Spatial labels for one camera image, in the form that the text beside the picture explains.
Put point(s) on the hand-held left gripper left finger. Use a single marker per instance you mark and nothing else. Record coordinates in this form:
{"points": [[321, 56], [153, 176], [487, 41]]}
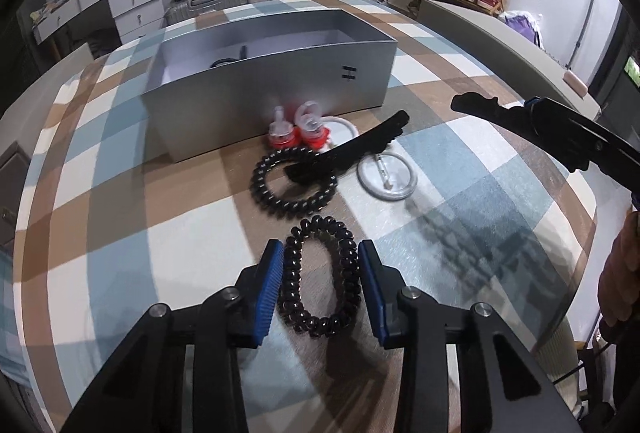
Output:
{"points": [[265, 298]]}

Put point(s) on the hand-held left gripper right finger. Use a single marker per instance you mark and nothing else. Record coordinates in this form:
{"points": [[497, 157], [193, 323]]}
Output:
{"points": [[374, 298]]}

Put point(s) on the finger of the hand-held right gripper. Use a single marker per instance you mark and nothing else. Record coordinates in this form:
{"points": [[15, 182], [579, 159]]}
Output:
{"points": [[575, 118], [480, 105]]}

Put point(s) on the white round pin badge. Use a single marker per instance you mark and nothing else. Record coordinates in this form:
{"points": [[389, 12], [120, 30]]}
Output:
{"points": [[387, 183], [345, 128]]}

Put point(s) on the black hair clip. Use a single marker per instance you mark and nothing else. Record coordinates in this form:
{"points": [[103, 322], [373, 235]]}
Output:
{"points": [[350, 150]]}

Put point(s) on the silver cardboard box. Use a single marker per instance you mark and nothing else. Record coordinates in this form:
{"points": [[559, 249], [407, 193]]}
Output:
{"points": [[250, 98]]}

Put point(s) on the person's right hand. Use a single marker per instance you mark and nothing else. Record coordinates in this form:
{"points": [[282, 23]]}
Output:
{"points": [[622, 273]]}

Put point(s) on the small pink pouch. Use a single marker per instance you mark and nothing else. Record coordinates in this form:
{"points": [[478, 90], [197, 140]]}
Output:
{"points": [[575, 83]]}

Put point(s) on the light grey bench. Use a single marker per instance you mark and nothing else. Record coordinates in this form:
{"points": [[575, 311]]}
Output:
{"points": [[500, 38]]}

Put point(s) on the plaid tablecloth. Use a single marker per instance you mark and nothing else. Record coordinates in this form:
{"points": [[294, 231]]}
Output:
{"points": [[450, 263]]}

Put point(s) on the purple bag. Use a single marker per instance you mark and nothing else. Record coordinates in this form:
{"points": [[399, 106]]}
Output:
{"points": [[522, 25]]}

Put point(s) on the thin black hair band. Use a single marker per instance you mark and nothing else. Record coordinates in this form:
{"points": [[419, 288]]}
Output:
{"points": [[230, 59]]}

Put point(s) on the silver suitcase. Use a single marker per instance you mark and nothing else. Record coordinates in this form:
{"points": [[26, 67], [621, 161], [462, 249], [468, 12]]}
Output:
{"points": [[210, 5]]}

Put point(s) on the white dresser with drawers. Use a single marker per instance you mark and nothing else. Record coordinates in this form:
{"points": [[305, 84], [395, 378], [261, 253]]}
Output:
{"points": [[130, 0]]}

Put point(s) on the grey wall pipe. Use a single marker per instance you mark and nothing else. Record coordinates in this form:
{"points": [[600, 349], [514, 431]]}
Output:
{"points": [[585, 18]]}

